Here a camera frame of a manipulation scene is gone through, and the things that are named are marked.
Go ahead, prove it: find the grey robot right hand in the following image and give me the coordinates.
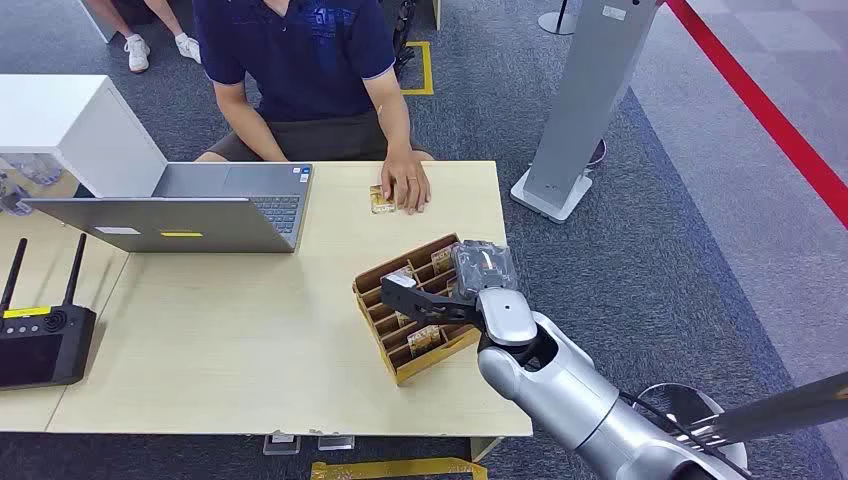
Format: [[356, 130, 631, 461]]
[[451, 239, 520, 301]]

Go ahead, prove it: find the person's left hand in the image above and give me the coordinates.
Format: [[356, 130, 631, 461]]
[[380, 150, 433, 215]]

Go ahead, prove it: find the cardboard card tray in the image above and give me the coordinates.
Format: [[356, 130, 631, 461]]
[[351, 232, 484, 386]]

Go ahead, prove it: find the person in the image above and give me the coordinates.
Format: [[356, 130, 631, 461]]
[[84, 0, 203, 74], [192, 0, 435, 215]]

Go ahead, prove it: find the yellow floor tape square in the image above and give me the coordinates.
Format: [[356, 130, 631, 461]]
[[399, 40, 436, 97]]

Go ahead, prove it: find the black floor equipment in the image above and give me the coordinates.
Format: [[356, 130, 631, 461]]
[[382, 0, 419, 74]]

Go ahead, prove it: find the table leg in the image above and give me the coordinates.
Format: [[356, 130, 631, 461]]
[[469, 436, 505, 464]]

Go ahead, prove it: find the grey kiosk stand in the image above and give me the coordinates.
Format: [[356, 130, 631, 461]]
[[509, 0, 664, 225]]

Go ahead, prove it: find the grey laptop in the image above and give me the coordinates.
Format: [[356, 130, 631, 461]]
[[23, 162, 315, 255]]

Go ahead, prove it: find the yellow floor tape strip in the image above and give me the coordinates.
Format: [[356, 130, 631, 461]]
[[310, 457, 490, 480]]

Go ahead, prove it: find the stanchion base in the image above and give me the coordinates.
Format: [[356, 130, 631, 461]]
[[537, 0, 580, 36]]

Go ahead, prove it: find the red floor tape line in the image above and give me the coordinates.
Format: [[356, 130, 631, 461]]
[[665, 0, 848, 231]]

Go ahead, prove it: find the dark grey metal bar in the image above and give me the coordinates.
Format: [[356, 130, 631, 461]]
[[688, 370, 848, 446]]

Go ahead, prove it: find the white cabinet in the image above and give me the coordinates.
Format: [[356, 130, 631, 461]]
[[0, 74, 168, 199]]

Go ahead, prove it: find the clear plastic packaging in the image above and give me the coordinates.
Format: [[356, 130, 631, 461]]
[[0, 153, 65, 217]]

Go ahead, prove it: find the yellow controller label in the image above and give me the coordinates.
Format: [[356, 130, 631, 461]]
[[2, 305, 53, 321]]

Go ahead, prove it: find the black remote controller with antennas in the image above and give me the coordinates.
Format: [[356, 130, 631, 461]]
[[0, 233, 99, 392]]

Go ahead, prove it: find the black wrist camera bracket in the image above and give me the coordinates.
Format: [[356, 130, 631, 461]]
[[380, 281, 489, 331]]

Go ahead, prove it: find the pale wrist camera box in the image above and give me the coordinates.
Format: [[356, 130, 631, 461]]
[[380, 269, 420, 293]]

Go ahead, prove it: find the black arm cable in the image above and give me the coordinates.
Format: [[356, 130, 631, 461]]
[[617, 389, 758, 480]]

